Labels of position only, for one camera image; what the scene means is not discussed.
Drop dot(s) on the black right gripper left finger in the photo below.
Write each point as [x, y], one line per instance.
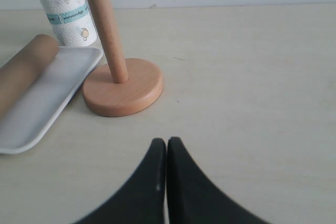
[141, 198]

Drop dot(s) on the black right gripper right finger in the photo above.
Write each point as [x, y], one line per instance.
[192, 197]

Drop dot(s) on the brown cardboard tube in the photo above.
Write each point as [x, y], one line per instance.
[23, 69]

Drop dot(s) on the patterned white paper towel roll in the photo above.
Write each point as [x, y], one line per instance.
[71, 21]

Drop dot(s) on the wooden paper towel holder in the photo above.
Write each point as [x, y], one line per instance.
[123, 86]

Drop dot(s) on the white rectangular tray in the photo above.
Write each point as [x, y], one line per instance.
[34, 113]

